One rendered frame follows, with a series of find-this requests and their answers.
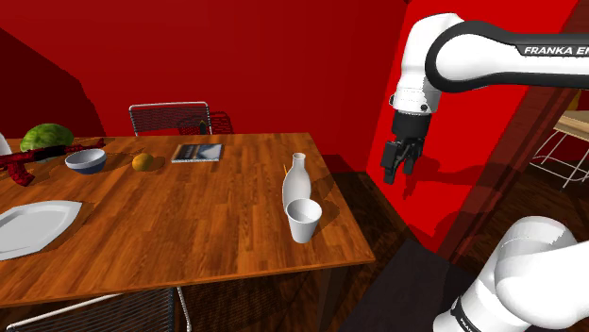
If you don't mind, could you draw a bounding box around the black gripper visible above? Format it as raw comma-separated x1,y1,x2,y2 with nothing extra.
379,111,433,186

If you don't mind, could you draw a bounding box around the white bottle vase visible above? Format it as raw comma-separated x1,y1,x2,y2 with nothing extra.
281,152,312,210

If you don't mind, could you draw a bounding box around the white paper cup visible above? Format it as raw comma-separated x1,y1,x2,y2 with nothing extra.
285,197,324,245

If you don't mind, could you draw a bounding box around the dark robot stand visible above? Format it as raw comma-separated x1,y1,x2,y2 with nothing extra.
339,238,476,332

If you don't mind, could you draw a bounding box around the light table with white legs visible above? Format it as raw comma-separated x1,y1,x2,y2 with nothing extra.
529,108,589,191

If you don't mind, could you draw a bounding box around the blue grey book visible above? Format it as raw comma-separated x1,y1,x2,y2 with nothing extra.
171,142,225,164

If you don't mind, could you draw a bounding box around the wooden dining table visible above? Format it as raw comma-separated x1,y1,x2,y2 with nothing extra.
0,132,377,332

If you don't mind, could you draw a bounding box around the metal mesh chair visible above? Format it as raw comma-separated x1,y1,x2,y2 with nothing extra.
127,101,235,138
5,286,193,332

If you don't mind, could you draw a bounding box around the yellow round fruit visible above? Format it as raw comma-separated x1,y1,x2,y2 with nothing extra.
131,152,156,174

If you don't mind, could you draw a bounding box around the blue and white bowl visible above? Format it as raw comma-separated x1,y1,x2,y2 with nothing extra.
64,148,109,175

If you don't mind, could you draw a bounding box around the green lettuce head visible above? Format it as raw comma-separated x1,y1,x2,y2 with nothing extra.
19,123,76,154

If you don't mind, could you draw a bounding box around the white angular plate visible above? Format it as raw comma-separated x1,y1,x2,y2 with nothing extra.
0,199,84,263

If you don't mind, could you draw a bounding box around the red and black toy rifle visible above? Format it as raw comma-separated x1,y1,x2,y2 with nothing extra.
0,138,107,188

